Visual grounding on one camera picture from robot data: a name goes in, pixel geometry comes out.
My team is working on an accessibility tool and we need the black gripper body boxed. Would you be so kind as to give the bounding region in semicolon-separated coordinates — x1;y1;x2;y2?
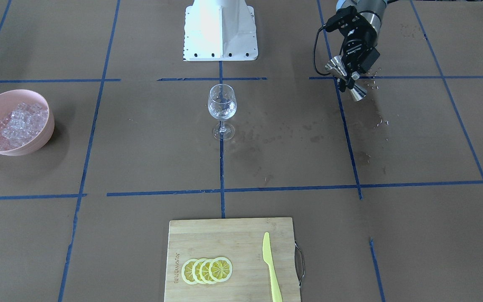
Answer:
340;19;380;74

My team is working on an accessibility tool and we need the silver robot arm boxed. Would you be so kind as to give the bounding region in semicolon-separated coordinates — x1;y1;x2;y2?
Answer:
333;0;387;92

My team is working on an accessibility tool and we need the clear wine glass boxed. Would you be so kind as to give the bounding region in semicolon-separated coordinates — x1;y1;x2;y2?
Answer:
208;83;237;141

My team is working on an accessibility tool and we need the clear ice cubes pile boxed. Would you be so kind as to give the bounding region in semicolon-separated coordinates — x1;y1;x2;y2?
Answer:
0;102;49;151

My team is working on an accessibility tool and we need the bamboo cutting board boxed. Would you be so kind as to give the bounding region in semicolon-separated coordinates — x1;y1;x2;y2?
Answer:
164;217;301;302

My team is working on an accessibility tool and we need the lemon slice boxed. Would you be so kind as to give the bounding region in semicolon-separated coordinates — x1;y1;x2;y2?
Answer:
192;258;208;284
199;259;217;284
209;257;233;282
182;258;199;285

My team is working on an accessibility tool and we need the yellow plastic knife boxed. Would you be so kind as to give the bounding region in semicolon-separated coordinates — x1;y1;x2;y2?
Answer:
262;232;283;302

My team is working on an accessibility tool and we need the pink bowl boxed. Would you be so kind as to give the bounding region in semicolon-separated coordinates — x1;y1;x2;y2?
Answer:
0;89;55;156

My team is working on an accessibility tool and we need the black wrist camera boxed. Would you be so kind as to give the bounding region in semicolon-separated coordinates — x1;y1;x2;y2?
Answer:
324;5;357;36

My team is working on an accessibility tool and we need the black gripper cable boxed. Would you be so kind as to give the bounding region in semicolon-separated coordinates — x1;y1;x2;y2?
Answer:
313;23;334;77

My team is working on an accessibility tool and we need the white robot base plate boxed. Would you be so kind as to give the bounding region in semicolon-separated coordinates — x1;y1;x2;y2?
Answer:
183;0;259;62

